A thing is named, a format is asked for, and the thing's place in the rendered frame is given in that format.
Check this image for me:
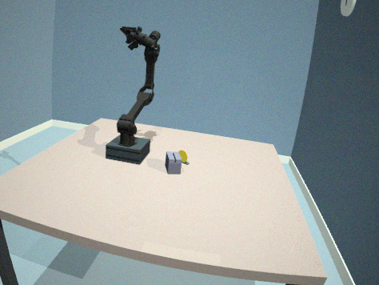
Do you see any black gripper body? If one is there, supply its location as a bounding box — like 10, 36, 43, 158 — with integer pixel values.
126, 26, 147, 45

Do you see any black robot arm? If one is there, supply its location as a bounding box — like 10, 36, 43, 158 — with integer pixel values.
117, 31, 161, 147

